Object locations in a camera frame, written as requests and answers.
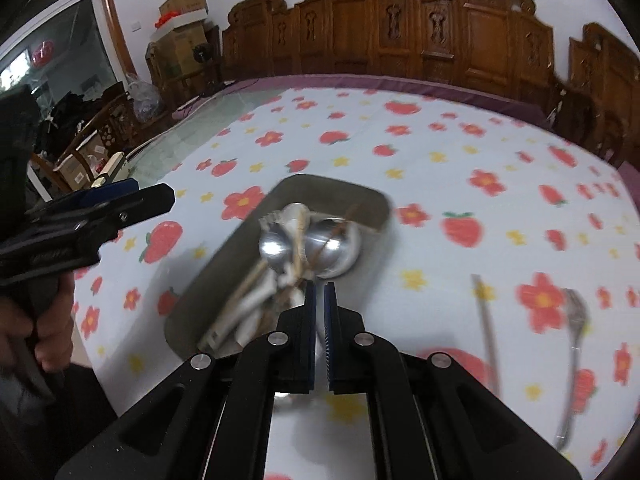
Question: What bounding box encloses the person's left hand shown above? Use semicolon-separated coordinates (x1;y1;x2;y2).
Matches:
0;276;77;374

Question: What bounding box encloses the strawberry printed tablecloth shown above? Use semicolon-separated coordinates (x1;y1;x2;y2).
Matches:
75;85;640;480

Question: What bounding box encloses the clear plastic bag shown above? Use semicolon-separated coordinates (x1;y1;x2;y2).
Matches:
125;72;162;122

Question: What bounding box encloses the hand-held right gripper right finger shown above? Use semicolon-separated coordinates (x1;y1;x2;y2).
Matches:
323;282;583;480

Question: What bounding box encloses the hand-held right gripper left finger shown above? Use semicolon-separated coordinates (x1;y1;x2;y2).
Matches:
55;282;318;480

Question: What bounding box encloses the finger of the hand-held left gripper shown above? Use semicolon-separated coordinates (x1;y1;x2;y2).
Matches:
29;182;176;242
49;178;140;209

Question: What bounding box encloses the low wooden chair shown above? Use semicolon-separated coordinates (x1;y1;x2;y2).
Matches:
30;85;168;196

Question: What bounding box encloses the white plastic spoon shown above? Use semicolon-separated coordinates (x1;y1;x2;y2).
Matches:
232;275;283;346
277;203;310;241

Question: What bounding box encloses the metal spoon with cutout handle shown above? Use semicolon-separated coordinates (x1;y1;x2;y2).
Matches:
197;310;231;353

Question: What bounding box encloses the carved wooden bench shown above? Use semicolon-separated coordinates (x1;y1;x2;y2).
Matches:
220;0;558;106

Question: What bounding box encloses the plain metal spoon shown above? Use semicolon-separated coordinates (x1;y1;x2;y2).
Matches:
257;229;293;273

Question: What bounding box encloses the cardboard box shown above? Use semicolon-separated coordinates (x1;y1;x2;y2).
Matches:
149;20;212;78
159;0;209;17

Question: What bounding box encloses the carved wooden armchair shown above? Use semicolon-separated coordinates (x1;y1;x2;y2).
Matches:
550;22;640;163

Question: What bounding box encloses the wooden door frame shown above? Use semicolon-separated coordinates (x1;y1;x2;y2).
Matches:
94;0;137;83

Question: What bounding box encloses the person's dark clothing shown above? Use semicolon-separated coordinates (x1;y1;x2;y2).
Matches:
0;360;121;480

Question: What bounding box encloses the metal fork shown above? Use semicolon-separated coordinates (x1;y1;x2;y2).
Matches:
554;287;591;453

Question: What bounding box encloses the grey rectangular tray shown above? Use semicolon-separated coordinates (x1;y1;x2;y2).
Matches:
164;174;392;361

